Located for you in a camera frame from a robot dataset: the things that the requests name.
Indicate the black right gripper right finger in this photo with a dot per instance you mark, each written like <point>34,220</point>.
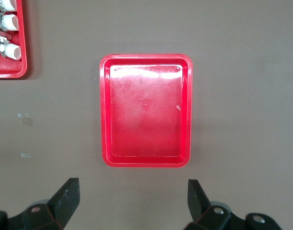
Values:
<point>196,201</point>

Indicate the clear tape piece on table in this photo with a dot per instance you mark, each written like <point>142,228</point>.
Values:
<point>25,155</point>
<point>22,115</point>

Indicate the larger red plastic tray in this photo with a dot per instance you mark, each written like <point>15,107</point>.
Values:
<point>7,69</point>

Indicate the square clear tape piece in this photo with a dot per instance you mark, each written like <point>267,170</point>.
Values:
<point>27,121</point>

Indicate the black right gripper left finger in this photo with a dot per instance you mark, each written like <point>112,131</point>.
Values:
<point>65,198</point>

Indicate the steel pipe fitting white caps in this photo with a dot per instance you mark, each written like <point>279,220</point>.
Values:
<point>7,4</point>
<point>13,51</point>
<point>10,22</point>

